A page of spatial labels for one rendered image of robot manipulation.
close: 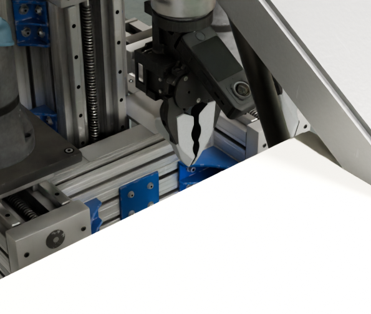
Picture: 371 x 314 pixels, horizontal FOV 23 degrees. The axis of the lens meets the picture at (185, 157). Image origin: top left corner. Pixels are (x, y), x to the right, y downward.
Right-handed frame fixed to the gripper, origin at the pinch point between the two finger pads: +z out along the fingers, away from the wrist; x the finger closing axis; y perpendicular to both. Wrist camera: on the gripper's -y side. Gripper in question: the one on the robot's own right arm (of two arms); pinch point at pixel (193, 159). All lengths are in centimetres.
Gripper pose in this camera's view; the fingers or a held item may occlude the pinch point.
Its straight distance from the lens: 115.3
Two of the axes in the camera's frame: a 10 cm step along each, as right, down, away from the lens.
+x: -7.7, 3.6, -5.3
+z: 0.0, 8.3, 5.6
